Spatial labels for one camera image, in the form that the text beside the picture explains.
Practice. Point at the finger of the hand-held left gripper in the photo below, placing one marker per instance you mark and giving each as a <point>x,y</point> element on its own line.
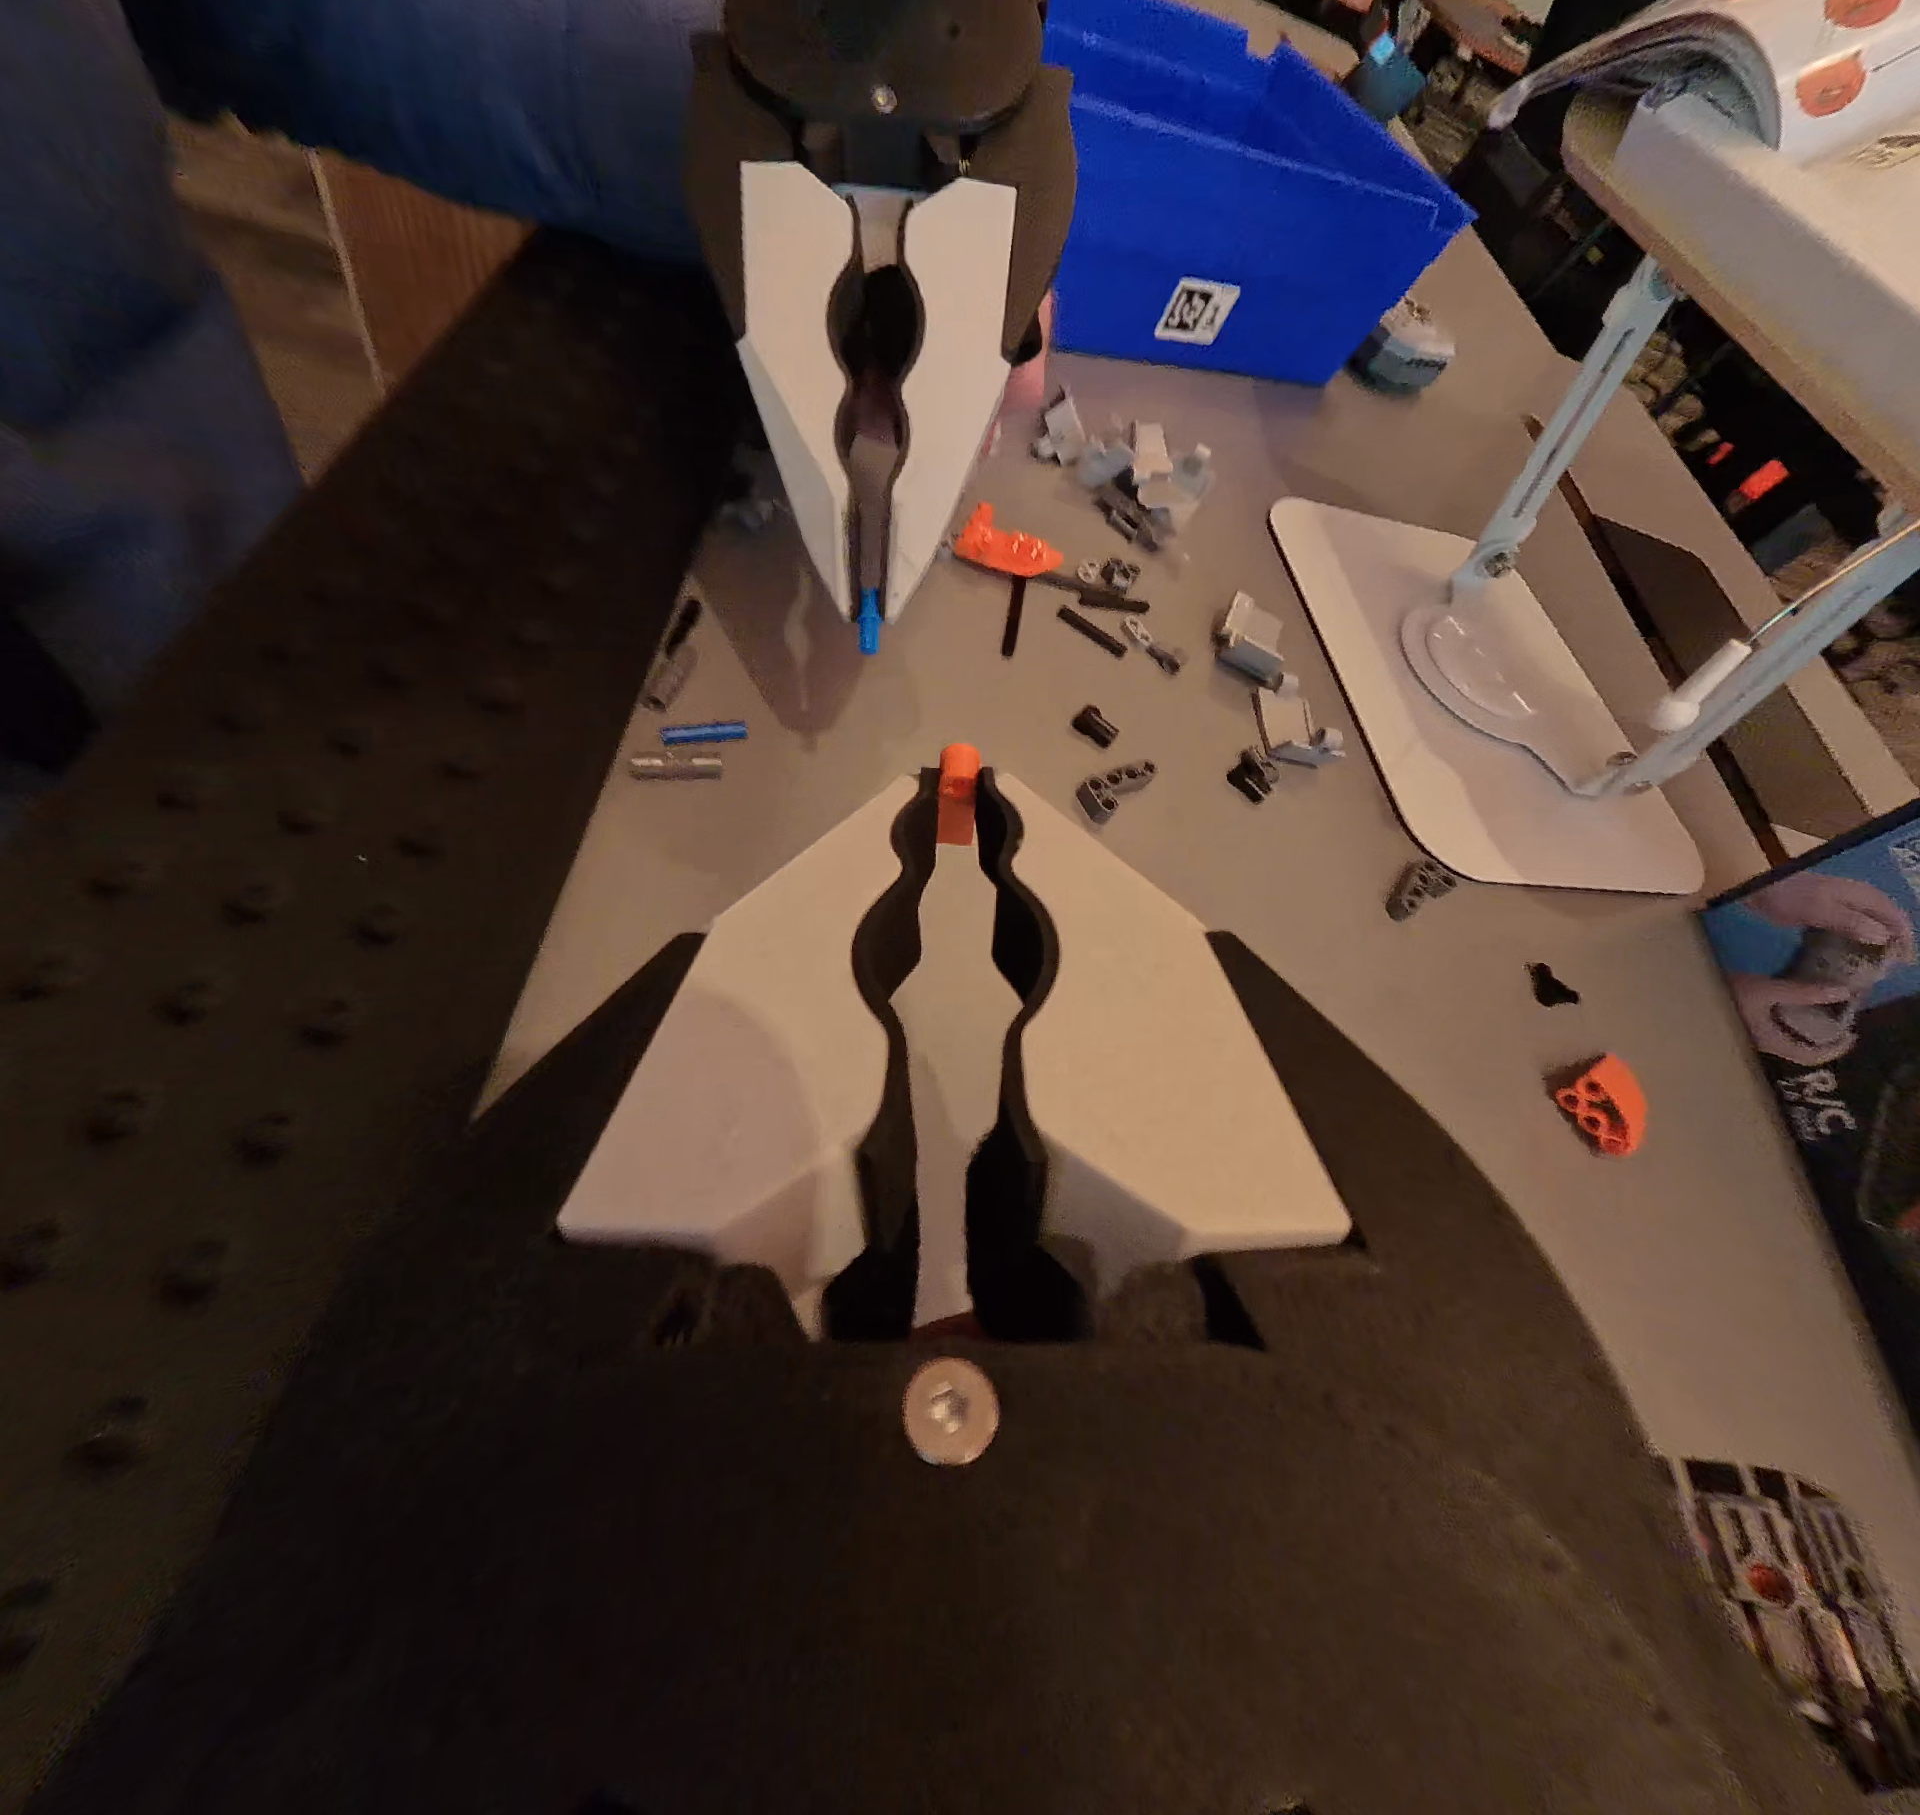
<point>787,346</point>
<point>961,346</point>

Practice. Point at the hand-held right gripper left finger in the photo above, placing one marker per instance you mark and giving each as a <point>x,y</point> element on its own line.
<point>736,1097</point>

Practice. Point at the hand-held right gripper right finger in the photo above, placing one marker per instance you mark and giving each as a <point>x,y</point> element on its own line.
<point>1185,1097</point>

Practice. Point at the small blue toy pin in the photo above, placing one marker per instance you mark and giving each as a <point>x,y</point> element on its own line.
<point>869,630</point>

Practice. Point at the short black toy axle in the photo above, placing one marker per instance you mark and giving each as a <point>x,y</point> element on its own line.
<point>1090,631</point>

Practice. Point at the small orange toy connector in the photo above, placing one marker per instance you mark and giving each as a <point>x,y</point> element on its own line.
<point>961,794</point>

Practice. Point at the person's left forearm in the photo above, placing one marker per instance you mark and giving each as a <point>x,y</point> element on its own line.
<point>451,76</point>

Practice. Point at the light grey toy link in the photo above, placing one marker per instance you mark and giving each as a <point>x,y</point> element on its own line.
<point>1155,648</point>

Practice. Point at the grey black toy joint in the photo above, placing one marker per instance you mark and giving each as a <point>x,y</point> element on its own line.
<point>749,513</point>

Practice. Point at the orange flat toy panel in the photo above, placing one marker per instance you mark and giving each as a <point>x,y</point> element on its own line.
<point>999,548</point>

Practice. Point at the pile of grey toy bricks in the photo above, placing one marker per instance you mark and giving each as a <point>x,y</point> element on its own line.
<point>1140,458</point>

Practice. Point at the black toy axle pin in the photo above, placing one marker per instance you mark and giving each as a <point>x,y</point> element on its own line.
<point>685,625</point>

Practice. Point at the blue bin with printed tag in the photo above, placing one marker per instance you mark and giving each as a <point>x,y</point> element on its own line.
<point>1231,194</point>

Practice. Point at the dark grey toy connector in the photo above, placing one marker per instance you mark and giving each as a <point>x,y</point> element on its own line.
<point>1114,790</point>

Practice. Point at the small black toy brick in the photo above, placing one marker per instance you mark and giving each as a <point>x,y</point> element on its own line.
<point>1254,776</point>
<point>1551,985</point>

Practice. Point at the long grey toy pin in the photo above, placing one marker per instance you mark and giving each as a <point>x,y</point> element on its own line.
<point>677,765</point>

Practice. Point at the grey toy tube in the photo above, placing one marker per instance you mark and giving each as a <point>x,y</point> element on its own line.
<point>670,681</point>

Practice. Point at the long blue toy pin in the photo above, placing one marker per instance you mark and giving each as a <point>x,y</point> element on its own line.
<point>702,733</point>

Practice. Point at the grey toy brick panel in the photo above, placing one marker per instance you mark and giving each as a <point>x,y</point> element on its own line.
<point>1254,638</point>
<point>1298,734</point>

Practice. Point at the black toy connector sleeve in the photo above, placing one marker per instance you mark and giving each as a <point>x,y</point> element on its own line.
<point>1095,724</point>

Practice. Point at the orange toy brick piece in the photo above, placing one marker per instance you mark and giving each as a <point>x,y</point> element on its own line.
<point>1603,1102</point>

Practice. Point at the pale blue grey toy block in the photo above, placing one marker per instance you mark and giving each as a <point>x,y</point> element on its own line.
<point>1403,350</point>

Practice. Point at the dark pen cup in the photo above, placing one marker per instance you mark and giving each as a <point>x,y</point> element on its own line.
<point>1384,71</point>

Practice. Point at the black dotted mat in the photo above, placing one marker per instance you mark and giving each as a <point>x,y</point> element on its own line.
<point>300,794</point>

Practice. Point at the dark blue toy packaging box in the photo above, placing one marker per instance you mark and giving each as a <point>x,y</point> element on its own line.
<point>1846,1064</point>

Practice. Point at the person's dark blue clothing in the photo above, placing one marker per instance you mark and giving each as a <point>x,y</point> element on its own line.
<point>91,346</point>

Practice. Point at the white stand ledge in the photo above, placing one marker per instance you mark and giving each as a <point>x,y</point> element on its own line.
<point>1771,240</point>

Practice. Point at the white instruction booklet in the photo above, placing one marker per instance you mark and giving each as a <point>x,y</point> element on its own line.
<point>1799,0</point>

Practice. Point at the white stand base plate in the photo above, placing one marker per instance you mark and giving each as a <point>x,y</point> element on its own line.
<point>1351,615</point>

